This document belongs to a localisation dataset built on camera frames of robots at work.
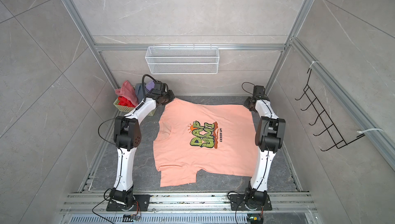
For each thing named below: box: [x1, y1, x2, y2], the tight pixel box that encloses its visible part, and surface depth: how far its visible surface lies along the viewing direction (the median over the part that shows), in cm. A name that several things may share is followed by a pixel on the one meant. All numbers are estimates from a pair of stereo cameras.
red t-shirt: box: [117, 96, 137, 108], surface depth 102 cm
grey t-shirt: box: [134, 82, 149, 104], surface depth 109 cm
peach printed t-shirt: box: [153, 98, 259, 188], surface depth 97 cm
